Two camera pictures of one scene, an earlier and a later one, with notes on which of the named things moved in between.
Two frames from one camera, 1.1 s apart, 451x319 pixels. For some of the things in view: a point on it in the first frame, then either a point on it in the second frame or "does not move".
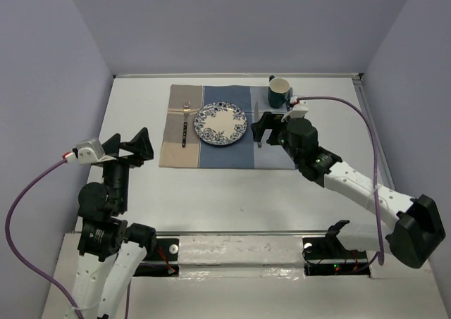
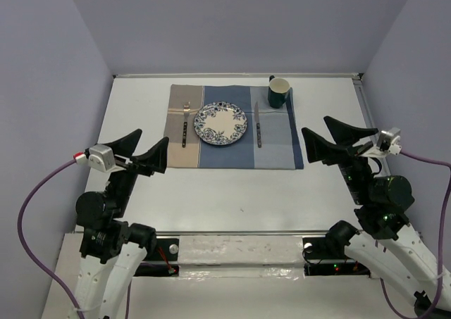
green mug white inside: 278,89 does not move
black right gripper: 268,120 to 328,152
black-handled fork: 186,111 does not move
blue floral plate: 220,123 does not move
